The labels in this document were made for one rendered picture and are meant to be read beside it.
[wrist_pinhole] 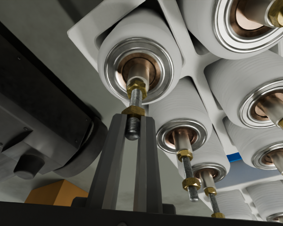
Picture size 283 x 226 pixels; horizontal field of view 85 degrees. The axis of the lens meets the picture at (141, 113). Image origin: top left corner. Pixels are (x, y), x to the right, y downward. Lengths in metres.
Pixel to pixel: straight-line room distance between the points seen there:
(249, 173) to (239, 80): 0.40
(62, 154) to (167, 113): 0.29
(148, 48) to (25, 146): 0.33
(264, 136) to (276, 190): 0.32
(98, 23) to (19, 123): 0.26
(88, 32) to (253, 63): 0.22
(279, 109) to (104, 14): 0.23
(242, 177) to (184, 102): 0.40
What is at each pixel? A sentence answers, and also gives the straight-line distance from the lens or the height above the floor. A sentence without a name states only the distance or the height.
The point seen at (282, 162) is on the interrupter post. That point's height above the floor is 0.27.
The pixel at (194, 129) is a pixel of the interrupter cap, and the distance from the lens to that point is 0.23.
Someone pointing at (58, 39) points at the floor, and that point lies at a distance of 0.48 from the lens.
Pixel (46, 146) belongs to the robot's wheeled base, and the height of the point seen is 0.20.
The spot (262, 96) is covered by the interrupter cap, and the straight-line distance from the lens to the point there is 0.23.
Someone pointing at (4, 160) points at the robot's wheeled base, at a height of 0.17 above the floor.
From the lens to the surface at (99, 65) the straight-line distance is 0.18.
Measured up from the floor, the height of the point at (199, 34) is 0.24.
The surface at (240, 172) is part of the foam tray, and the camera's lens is 0.59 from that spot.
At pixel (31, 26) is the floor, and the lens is 0.50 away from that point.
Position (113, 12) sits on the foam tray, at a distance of 0.23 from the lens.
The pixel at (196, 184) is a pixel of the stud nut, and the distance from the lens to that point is 0.19.
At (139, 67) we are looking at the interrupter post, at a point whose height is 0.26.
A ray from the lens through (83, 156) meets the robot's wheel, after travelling 0.45.
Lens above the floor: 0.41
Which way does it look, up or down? 51 degrees down
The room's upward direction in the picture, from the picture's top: 177 degrees counter-clockwise
